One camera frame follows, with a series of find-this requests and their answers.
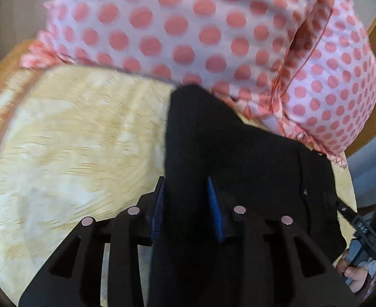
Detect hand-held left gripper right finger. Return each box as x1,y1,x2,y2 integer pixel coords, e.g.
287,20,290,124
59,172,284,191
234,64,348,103
207,176,358,307

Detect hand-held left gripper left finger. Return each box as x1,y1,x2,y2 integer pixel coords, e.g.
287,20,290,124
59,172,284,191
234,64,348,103
18,177,166,307

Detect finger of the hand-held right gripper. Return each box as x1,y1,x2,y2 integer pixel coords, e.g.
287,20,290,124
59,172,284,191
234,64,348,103
335,200,358,223

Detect black pants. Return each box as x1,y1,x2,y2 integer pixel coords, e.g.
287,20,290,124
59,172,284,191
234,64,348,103
147,85,347,307

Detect person's right hand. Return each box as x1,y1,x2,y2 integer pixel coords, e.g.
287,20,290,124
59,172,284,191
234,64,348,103
339,249,376,293

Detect yellow patterned bed sheet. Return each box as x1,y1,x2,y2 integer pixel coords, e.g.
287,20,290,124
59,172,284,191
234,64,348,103
0,40,358,307

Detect pink polka dot pillow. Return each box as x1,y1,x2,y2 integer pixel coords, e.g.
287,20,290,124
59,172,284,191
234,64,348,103
21,0,376,166

